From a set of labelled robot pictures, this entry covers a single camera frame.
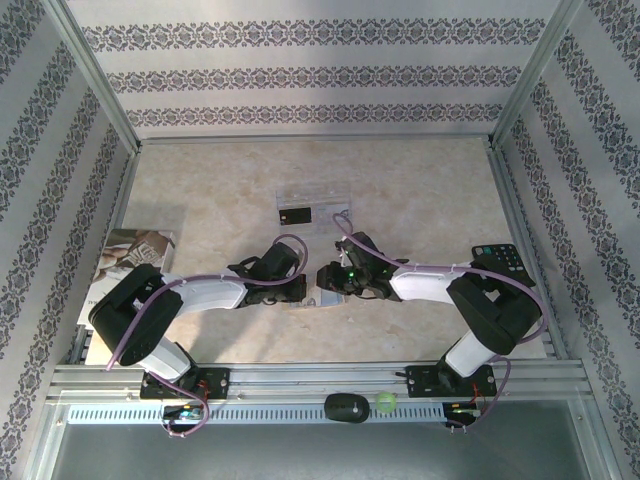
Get black remote control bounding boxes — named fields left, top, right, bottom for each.
left=472, top=243, right=536, bottom=289

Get beige card holder wallet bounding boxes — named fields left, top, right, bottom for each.
left=289, top=284, right=347, bottom=310

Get silver VIP card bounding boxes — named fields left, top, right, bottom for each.
left=314, top=203, right=351, bottom=232

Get small circuit board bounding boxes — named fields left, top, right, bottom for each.
left=162, top=403, right=209, bottom=424
left=446, top=402, right=484, bottom=419

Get black credit card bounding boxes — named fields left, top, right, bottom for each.
left=278, top=207, right=314, bottom=225

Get aluminium mounting rail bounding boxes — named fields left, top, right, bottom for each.
left=47, top=362, right=586, bottom=401

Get aluminium frame post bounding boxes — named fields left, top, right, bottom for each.
left=489, top=0, right=589, bottom=151
left=47, top=0, right=144, bottom=154

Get black computer mouse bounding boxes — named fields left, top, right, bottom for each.
left=323, top=393, right=371, bottom=425

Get aluminium frame back bar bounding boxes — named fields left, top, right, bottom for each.
left=134, top=133, right=496, bottom=147

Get illustrated paperback book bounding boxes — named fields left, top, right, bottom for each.
left=82, top=228, right=179, bottom=326

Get short purple cable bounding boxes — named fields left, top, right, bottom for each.
left=462, top=359, right=512, bottom=434
left=144, top=377, right=212, bottom=441

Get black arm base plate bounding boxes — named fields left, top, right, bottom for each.
left=139, top=367, right=232, bottom=401
left=405, top=364, right=496, bottom=399

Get grey metal front panel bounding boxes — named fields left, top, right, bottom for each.
left=49, top=424, right=589, bottom=480

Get clear acrylic card stand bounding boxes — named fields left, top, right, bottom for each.
left=276, top=185, right=355, bottom=242

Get aluminium frame side rail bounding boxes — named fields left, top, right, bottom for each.
left=484, top=142, right=571, bottom=361
left=67, top=144, right=144, bottom=369

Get perforated metal cable tray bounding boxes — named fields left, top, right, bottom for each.
left=67, top=403, right=446, bottom=426

